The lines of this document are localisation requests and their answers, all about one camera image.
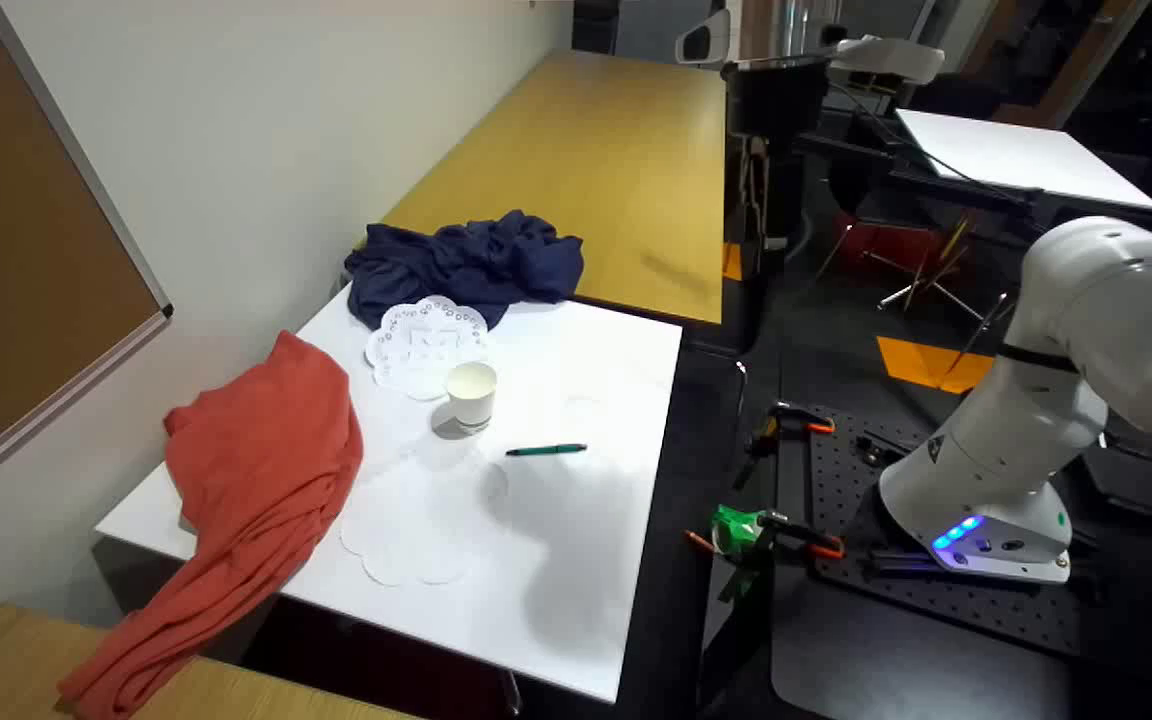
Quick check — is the orange black bar clamp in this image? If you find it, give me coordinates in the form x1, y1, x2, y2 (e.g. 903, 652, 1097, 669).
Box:
737, 398, 834, 487

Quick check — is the green handled clamp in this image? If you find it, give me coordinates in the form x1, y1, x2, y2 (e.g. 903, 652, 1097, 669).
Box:
689, 502, 846, 605

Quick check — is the orange cloth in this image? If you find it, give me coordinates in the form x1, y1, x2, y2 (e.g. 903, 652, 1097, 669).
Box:
58, 331, 364, 720

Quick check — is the navy blue cloth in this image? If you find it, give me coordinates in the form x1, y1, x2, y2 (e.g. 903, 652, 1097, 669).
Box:
343, 212, 585, 328

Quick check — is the green pen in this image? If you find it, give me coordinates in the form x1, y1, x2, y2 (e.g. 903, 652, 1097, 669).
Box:
503, 445, 586, 461

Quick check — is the white tilted board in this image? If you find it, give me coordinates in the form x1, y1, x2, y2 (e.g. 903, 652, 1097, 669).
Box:
896, 109, 1152, 212

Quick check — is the cork bulletin board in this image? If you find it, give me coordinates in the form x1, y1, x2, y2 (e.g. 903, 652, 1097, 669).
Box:
0, 4, 173, 461

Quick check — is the white paper doily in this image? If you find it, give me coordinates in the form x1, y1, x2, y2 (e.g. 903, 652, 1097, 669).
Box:
364, 295, 487, 398

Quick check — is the white paper cup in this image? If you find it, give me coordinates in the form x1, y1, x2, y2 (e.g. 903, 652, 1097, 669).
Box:
444, 358, 494, 423

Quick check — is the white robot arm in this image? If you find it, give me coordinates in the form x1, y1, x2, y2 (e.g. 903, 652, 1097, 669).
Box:
874, 215, 1152, 584

